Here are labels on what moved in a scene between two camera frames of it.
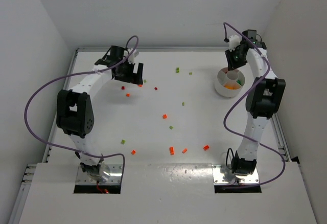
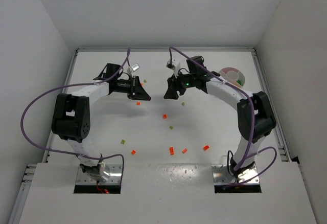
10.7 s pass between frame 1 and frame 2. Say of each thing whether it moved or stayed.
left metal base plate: stayed
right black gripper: moved
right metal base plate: stayed
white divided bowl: stayed
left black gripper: moved
